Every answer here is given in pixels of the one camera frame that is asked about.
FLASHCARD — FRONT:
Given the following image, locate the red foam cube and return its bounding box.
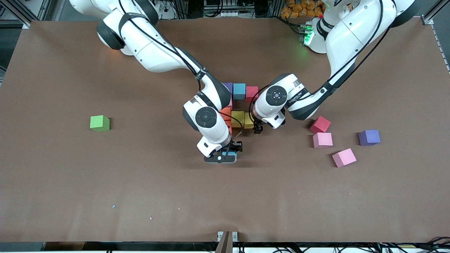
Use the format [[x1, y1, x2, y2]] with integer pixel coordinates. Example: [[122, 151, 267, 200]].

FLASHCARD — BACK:
[[309, 116, 332, 134], [245, 86, 259, 103]]

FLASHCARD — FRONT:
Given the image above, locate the bag of orange objects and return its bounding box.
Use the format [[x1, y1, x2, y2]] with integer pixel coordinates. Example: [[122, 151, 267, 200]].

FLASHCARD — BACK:
[[280, 0, 326, 19]]

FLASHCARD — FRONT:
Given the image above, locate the dark equipment box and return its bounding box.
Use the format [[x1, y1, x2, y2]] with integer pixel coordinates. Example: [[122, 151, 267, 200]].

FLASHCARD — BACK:
[[203, 0, 271, 18]]

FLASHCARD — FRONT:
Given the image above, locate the green foam cube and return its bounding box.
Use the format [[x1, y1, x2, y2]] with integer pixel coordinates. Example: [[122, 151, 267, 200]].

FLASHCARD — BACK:
[[90, 115, 110, 132]]

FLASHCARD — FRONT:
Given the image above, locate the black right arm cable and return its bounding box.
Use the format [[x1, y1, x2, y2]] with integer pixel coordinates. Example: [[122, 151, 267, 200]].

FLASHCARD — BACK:
[[227, 112, 245, 139]]

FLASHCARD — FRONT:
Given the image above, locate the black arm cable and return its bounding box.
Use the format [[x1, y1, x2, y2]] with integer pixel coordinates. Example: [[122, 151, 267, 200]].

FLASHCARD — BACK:
[[227, 112, 245, 139], [249, 86, 269, 124]]

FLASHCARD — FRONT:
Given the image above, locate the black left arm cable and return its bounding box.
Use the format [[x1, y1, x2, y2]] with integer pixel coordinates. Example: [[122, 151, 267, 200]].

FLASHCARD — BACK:
[[249, 86, 269, 124]]

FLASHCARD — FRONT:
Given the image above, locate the metal table bracket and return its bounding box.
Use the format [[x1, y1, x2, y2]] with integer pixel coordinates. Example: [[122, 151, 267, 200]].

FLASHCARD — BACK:
[[217, 231, 238, 243]]

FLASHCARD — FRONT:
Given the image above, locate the brown camera mount pole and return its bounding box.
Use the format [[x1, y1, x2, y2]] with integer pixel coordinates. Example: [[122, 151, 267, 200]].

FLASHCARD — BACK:
[[215, 231, 233, 253]]

